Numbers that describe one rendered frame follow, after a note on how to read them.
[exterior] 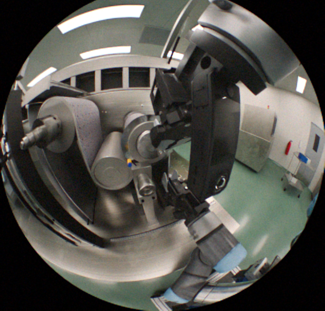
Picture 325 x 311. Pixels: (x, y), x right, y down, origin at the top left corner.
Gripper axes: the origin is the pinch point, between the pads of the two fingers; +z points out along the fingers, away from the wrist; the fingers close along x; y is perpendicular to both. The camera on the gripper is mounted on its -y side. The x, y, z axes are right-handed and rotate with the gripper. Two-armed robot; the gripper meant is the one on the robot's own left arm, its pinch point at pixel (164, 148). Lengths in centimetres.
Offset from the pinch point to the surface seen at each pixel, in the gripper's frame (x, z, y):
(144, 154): 4.1, 3.1, 0.2
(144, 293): 44, 34, -135
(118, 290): 71, 39, -130
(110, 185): 15.9, 11.3, -6.1
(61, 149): 26.5, 2.5, 5.1
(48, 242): 68, 13, -35
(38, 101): 35.3, -5.2, 18.6
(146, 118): 2.7, -0.7, 7.8
